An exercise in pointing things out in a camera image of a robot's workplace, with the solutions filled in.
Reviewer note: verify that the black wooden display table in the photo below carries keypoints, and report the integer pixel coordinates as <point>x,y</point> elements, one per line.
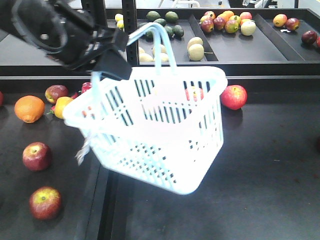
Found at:
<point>81,187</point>

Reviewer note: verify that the dark red apple back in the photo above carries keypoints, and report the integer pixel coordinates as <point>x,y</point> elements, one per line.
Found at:
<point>54,92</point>

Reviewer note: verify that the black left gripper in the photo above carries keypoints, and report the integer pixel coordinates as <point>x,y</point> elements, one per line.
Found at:
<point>81,40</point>

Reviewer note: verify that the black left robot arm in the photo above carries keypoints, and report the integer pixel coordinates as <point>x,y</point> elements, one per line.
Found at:
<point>22,19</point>

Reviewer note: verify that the red apple beside basket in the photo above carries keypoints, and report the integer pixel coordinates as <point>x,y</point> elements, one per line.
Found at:
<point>194,93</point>

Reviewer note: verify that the pale yellow pear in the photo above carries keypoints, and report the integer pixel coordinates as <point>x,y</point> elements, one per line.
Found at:
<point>196,52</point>

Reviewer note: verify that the yellow apple right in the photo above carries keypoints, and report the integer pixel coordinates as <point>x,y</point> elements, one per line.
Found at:
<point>60,105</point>

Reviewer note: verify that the red apple far right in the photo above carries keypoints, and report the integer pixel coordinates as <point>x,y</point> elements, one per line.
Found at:
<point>234,97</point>

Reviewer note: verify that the orange fruit middle right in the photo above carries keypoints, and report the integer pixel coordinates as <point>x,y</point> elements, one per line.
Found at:
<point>29,108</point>

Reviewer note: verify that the red apple front right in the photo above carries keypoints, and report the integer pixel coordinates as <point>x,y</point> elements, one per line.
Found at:
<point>45,203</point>

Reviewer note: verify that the clear plastic tag strip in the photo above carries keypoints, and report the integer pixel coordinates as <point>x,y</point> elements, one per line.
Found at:
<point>84,150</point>

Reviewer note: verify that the red apple middle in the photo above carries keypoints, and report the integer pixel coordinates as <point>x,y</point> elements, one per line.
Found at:
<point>37,156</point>

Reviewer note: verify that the red bell pepper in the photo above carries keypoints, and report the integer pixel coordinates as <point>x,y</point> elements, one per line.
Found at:
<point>85,87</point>

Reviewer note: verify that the light blue plastic basket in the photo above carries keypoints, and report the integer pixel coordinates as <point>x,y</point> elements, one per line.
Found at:
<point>145,128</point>

